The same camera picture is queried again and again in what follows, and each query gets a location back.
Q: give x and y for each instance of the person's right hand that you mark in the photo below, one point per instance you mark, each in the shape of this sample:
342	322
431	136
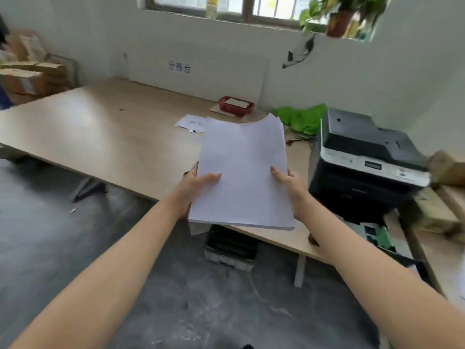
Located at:
295	194

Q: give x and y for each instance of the person's left hand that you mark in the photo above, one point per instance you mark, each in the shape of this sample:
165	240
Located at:
185	192

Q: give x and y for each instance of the person's left thumb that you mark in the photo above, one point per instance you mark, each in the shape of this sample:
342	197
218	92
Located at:
207	179

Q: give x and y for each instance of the person's right thumb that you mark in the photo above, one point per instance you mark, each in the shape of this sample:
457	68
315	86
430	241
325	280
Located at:
279	175

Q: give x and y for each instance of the white paper stack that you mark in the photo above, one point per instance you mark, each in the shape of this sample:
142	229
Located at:
243	170

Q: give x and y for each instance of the person's left forearm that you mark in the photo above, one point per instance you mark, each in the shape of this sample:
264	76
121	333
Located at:
98	283

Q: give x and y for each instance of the person's right forearm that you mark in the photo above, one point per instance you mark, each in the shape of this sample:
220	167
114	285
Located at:
377	287

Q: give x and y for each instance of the black scissors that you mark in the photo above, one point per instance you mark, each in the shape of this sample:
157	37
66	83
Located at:
299	140

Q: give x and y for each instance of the white paper sheet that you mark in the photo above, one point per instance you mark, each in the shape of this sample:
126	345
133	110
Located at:
190	123

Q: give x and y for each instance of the green plastic bag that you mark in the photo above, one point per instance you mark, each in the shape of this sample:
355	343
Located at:
301	119

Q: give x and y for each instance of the black printer tray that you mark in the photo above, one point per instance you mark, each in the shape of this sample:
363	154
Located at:
230	247

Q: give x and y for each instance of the red plastic basket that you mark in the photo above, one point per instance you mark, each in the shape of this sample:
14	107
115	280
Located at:
236	105

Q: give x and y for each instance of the black and grey printer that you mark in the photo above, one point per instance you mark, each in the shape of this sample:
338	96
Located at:
363	159

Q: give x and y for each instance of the wooden table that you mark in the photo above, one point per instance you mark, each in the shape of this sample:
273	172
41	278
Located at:
127	134

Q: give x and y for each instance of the green and white box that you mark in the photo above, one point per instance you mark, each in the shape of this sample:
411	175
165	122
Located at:
377	236

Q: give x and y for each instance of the brown cardboard box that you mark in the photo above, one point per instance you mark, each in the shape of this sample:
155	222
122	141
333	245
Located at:
447	168

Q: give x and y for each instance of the potted green plant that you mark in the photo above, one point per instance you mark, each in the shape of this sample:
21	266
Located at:
338	14

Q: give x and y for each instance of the yellow bottle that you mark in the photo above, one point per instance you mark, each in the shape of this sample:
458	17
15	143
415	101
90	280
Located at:
211	6

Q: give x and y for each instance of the stack of cardboard boxes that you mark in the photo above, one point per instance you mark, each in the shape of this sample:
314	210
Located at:
31	70

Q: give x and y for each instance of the window frame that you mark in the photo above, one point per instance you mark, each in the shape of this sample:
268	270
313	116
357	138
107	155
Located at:
232	9

